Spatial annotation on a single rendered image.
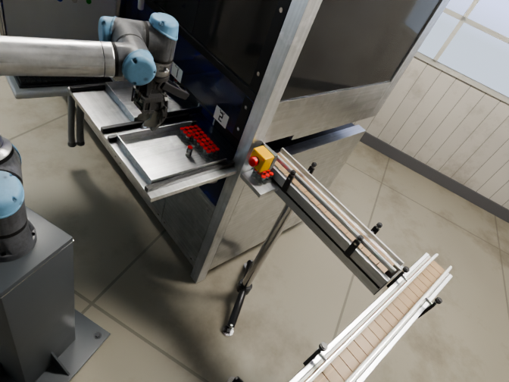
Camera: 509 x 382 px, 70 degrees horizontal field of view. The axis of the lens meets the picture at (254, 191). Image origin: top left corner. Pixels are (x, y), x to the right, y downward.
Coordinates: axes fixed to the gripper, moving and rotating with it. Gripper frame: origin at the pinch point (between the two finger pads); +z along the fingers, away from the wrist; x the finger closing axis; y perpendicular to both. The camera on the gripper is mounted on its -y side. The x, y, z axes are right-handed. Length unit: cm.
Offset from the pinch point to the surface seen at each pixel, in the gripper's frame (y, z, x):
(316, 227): -46, 22, 49
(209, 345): -22, 109, 45
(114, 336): 14, 110, 16
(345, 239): -47, 16, 60
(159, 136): -15.8, 21.3, -18.1
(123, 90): -17, 21, -51
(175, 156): -15.3, 21.3, -4.9
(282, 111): -46.0, -7.3, 12.4
